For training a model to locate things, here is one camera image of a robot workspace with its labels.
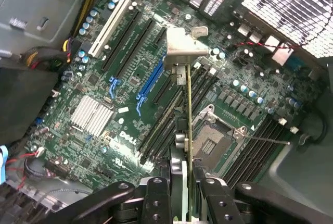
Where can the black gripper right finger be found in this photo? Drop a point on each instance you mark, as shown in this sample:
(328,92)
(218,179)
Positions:
(216,205)

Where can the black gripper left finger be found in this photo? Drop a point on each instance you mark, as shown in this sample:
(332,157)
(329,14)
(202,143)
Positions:
(156,203)

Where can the CPU socket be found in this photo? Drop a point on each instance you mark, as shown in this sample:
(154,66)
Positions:
(210,140)

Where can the thin metal locking lever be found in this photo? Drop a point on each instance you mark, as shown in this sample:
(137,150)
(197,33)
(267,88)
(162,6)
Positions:
(268,139)

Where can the open black PC case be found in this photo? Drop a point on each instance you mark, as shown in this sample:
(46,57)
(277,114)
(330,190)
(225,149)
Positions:
(307,182)

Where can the silver finned chipset heatsink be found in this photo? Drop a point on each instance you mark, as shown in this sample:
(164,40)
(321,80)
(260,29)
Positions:
(91,116)

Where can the long black expansion slot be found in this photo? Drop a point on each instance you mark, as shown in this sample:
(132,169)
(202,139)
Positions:
(135,49)
(162,93)
(121,40)

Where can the green Dell motherboard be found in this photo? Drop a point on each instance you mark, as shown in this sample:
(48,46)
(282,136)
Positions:
(125,96)

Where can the blue expansion slot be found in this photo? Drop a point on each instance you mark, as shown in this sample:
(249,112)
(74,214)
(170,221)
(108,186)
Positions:
(153,78)

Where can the short black expansion slot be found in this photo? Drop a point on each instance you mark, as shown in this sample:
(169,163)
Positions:
(160,37)

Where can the black plastic shroud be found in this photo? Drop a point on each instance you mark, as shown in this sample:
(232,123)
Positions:
(23,99)

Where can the white expansion slot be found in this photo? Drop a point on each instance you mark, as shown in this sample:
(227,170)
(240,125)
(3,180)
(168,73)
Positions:
(109,26)

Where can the grey power supply unit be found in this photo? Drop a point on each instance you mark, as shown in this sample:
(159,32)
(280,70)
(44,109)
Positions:
(31,0)

